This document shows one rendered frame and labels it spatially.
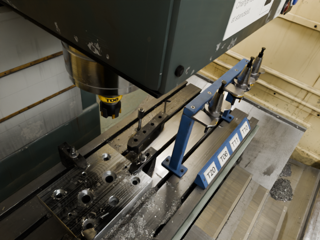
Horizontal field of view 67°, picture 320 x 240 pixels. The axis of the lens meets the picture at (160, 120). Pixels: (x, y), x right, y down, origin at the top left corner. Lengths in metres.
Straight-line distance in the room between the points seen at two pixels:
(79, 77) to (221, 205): 0.88
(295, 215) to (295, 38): 0.84
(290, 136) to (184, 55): 1.31
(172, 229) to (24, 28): 0.79
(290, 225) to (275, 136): 0.45
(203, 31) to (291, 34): 1.13
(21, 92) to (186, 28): 0.80
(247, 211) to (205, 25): 1.04
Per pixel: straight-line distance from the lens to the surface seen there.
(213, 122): 0.77
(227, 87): 0.94
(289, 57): 1.39
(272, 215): 1.29
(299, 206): 1.45
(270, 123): 1.52
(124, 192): 0.83
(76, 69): 0.42
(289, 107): 1.50
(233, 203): 1.18
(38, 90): 0.99
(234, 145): 1.14
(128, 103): 1.75
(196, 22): 0.23
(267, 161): 1.42
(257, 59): 1.04
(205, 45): 0.27
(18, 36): 0.87
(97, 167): 0.89
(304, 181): 1.58
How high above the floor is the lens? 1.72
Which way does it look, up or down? 44 degrees down
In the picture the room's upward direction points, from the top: 10 degrees clockwise
